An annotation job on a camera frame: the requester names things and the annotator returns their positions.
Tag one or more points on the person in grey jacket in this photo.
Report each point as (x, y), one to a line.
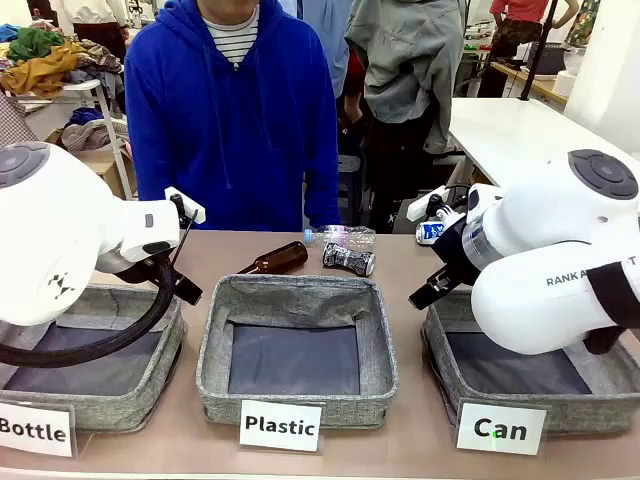
(410, 60)

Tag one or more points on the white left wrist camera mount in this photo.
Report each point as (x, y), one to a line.
(187, 205)

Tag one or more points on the person in beige shirt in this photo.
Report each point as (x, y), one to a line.
(95, 15)

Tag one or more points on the heap of clothes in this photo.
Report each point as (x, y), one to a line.
(90, 130)

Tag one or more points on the cardboard box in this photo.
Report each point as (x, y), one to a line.
(107, 172)

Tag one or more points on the crushed black Pepsi can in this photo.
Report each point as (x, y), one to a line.
(347, 259)

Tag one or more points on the person in blue-grey shirt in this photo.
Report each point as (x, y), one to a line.
(325, 30)

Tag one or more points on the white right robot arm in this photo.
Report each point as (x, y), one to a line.
(550, 235)

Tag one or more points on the black box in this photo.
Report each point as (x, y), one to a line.
(555, 60)

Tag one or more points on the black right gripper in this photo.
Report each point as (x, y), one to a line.
(452, 250)

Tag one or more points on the brown glass bottle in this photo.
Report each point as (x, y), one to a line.
(277, 259)

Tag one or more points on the white Bottle label card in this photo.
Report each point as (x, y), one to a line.
(35, 430)

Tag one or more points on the pile of colourful clothes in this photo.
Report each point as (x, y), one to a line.
(45, 65)

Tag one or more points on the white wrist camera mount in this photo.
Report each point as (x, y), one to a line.
(187, 205)
(422, 205)

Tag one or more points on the clear crushed plastic bottle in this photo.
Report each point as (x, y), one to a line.
(345, 235)

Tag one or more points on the black pole stand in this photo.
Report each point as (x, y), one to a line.
(540, 50)

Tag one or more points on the wooden workbench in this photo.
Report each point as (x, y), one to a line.
(545, 87)

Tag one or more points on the small white table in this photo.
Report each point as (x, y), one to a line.
(85, 86)

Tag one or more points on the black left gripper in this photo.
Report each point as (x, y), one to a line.
(145, 272)

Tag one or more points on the person in blue hoodie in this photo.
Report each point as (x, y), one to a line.
(225, 125)

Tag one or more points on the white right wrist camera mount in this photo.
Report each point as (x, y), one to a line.
(422, 205)

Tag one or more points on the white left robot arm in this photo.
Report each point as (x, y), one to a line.
(50, 225)

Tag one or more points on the grey fabric basket Bottle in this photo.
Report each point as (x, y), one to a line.
(125, 400)

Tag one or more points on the grey fabric basket Can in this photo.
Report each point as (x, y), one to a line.
(590, 400)

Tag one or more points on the crushed blue Pocari can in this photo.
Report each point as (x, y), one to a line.
(431, 231)

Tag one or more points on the large white table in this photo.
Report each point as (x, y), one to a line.
(510, 130)

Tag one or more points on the grey fabric basket Plastic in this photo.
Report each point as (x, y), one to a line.
(295, 300)

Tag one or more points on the person in red shirt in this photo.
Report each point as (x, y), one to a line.
(515, 20)

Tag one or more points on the white Plastic label card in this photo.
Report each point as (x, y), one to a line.
(280, 425)

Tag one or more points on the white Can label card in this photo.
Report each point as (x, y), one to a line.
(500, 429)

